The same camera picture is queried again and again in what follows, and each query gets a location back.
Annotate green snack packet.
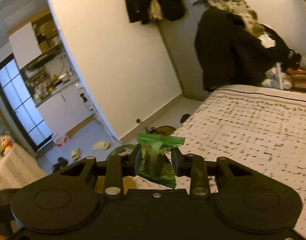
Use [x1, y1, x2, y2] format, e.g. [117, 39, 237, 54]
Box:
[137, 133, 185, 189]

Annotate cream slipper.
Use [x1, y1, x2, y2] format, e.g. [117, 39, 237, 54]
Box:
[92, 141, 111, 151]
[71, 148, 81, 161]

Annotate white kitchen cabinet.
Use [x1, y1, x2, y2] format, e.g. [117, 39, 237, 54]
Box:
[36, 81, 94, 135]

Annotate patterned white bed blanket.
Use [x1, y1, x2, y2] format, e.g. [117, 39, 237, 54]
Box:
[123, 84, 306, 233]

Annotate black coat on chair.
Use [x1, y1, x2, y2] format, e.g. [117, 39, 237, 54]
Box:
[195, 7, 301, 92]

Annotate cartoon boy doll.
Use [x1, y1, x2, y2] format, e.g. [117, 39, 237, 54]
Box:
[0, 134, 13, 156]

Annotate grey door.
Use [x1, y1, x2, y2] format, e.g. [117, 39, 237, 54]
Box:
[158, 0, 209, 101]

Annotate orange plastic basket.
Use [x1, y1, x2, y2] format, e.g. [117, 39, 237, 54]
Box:
[286, 68, 306, 90]

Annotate hanging dark clothes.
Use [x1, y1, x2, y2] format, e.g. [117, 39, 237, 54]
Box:
[125, 0, 186, 25]

